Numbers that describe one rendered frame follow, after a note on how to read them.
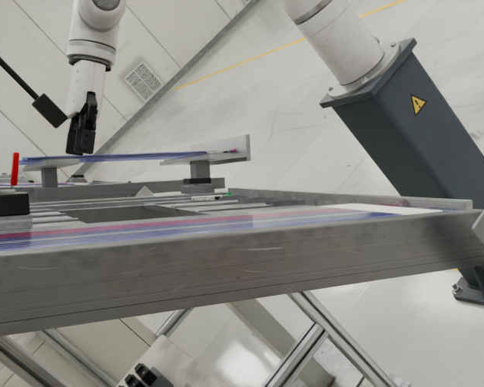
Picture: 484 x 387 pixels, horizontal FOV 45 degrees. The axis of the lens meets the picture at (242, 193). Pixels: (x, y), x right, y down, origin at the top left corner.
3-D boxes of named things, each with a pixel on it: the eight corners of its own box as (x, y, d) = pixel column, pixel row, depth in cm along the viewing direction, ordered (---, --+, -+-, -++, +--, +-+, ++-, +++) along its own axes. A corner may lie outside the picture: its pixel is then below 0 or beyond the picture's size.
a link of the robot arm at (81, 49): (64, 47, 107) (62, 63, 107) (72, 37, 99) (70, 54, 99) (109, 57, 110) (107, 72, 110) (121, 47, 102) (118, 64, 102)
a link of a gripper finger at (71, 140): (67, 119, 110) (62, 153, 110) (70, 117, 107) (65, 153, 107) (84, 121, 111) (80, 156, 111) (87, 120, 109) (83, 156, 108)
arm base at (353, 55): (359, 54, 145) (316, -6, 139) (416, 35, 128) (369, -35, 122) (316, 104, 138) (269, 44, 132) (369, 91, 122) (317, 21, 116)
